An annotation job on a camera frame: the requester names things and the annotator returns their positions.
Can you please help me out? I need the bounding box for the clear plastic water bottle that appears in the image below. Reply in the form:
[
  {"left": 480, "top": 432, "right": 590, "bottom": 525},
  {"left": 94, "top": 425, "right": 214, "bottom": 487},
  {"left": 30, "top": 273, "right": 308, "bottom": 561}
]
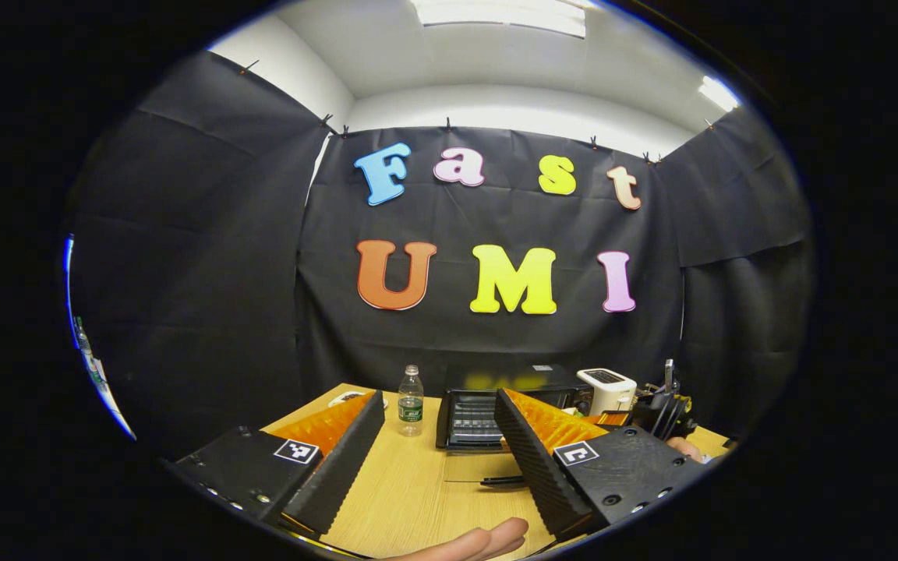
[{"left": 398, "top": 364, "right": 425, "bottom": 437}]

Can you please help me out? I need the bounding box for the small white snack dish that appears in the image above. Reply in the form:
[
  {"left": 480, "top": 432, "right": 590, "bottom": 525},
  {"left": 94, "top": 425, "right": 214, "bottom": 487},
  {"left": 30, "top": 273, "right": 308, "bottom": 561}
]
[{"left": 328, "top": 391, "right": 387, "bottom": 410}]

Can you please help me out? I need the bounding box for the white toaster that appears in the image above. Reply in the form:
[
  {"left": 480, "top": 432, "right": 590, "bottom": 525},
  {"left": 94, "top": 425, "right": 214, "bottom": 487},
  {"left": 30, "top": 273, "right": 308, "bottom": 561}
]
[{"left": 576, "top": 368, "right": 638, "bottom": 416}]

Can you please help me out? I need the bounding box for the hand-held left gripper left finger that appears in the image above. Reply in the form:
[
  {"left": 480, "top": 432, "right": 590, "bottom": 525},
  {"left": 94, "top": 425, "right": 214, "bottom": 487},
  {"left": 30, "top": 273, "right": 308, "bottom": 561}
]
[{"left": 164, "top": 390, "right": 386, "bottom": 536}]

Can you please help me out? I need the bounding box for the small ceiling light panel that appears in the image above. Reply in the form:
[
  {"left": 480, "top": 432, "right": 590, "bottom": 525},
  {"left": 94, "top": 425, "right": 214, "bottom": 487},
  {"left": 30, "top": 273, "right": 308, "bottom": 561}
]
[{"left": 698, "top": 76, "right": 740, "bottom": 111}]

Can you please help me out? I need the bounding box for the black electric oven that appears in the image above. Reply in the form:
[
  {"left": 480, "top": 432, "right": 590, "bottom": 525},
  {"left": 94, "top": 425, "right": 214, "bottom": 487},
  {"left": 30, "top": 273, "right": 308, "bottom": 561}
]
[{"left": 435, "top": 364, "right": 594, "bottom": 488}]

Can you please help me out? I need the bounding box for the black backdrop cloth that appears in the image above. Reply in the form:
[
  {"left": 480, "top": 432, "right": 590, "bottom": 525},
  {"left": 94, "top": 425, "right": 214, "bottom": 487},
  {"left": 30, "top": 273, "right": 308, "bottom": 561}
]
[{"left": 67, "top": 51, "right": 815, "bottom": 460}]

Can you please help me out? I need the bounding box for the large ceiling light panel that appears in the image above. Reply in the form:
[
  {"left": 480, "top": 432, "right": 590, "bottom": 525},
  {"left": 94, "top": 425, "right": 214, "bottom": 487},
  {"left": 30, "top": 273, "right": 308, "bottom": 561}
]
[{"left": 410, "top": 0, "right": 586, "bottom": 38}]

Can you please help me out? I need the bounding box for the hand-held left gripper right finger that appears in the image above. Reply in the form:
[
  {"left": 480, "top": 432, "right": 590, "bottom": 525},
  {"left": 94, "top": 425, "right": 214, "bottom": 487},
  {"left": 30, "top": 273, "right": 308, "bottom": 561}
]
[{"left": 493, "top": 387, "right": 703, "bottom": 538}]

